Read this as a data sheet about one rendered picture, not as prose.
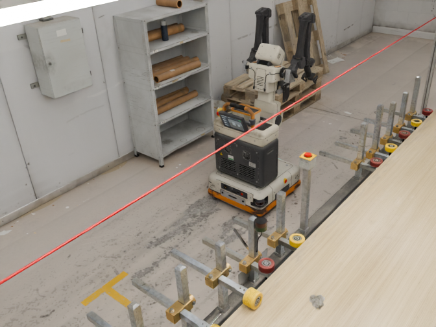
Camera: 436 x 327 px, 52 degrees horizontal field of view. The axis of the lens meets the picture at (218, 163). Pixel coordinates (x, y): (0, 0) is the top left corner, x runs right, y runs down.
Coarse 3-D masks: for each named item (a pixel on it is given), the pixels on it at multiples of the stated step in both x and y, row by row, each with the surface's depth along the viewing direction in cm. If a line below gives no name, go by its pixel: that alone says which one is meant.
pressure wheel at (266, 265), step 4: (260, 260) 222; (264, 260) 222; (268, 260) 222; (272, 260) 222; (260, 264) 220; (264, 264) 220; (268, 264) 220; (272, 264) 219; (260, 268) 219; (264, 268) 218; (268, 268) 217; (272, 268) 219; (264, 272) 219; (268, 272) 218
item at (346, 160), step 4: (320, 152) 326; (324, 152) 324; (328, 152) 323; (324, 156) 325; (328, 156) 322; (332, 156) 320; (336, 156) 318; (340, 156) 318; (340, 160) 317; (344, 160) 315; (348, 160) 313; (352, 160) 312; (360, 164) 308; (364, 164) 307; (368, 164) 307; (364, 168) 307; (368, 168) 305; (372, 168) 303; (376, 168) 302
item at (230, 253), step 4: (204, 240) 245; (208, 240) 245; (212, 240) 244; (204, 244) 246; (208, 244) 244; (212, 244) 242; (228, 248) 238; (228, 252) 235; (232, 252) 235; (236, 252) 235; (228, 256) 236; (232, 256) 234; (236, 256) 232; (240, 256) 232; (244, 256) 232; (236, 260) 233; (240, 260) 231; (252, 264) 227; (256, 264) 227; (252, 268) 227; (256, 268) 225; (260, 272) 224; (268, 276) 222
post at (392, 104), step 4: (392, 104) 332; (392, 108) 334; (392, 112) 335; (388, 116) 338; (392, 116) 336; (388, 120) 339; (392, 120) 337; (388, 124) 341; (392, 124) 340; (388, 128) 342; (392, 128) 343; (388, 132) 344; (384, 148) 351
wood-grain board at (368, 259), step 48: (432, 144) 317; (384, 192) 269; (432, 192) 266; (336, 240) 233; (384, 240) 232; (432, 240) 230; (288, 288) 206; (336, 288) 205; (384, 288) 204; (432, 288) 202
